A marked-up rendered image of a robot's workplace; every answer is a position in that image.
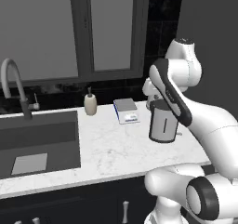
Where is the grey framed window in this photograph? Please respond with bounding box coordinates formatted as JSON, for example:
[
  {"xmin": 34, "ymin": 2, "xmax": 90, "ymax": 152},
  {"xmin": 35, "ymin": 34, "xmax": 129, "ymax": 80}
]
[{"xmin": 0, "ymin": 0, "xmax": 151, "ymax": 88}]

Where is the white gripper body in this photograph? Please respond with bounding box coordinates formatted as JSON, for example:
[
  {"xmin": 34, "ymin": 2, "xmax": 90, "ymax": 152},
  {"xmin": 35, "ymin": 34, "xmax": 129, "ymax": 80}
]
[{"xmin": 141, "ymin": 77, "xmax": 163, "ymax": 110}]

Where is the dark grey sink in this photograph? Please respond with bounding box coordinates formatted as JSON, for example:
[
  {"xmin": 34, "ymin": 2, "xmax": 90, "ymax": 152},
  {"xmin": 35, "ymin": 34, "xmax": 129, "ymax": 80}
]
[{"xmin": 0, "ymin": 110, "xmax": 82, "ymax": 180}]

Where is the grey cylindrical kettle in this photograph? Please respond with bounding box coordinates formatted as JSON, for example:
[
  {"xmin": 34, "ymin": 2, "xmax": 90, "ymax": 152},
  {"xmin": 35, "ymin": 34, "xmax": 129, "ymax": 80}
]
[{"xmin": 148, "ymin": 99, "xmax": 180, "ymax": 144}]

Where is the dark tall cabinet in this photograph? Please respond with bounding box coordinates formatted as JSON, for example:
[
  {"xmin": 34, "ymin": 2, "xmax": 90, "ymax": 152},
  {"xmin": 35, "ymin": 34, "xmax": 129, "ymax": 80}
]
[{"xmin": 176, "ymin": 0, "xmax": 238, "ymax": 122}]

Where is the beige soap dispenser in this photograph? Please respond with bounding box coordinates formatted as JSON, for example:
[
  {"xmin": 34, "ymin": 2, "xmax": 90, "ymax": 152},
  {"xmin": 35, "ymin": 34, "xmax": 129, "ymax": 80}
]
[{"xmin": 84, "ymin": 86, "xmax": 99, "ymax": 116}]

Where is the grey curved tap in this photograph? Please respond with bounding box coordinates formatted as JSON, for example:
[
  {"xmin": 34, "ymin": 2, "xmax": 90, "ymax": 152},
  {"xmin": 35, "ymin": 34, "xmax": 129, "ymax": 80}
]
[{"xmin": 0, "ymin": 58, "xmax": 33, "ymax": 121}]

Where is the white blue kitchen scale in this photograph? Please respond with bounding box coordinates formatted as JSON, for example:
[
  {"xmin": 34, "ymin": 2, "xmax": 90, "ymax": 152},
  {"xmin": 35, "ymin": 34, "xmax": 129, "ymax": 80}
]
[{"xmin": 112, "ymin": 98, "xmax": 141, "ymax": 125}]

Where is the dark cupboard door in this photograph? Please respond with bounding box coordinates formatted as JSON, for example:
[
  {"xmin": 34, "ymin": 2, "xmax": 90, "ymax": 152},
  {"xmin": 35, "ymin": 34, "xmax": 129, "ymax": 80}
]
[
  {"xmin": 117, "ymin": 176, "xmax": 159, "ymax": 224},
  {"xmin": 0, "ymin": 181, "xmax": 119, "ymax": 224}
]

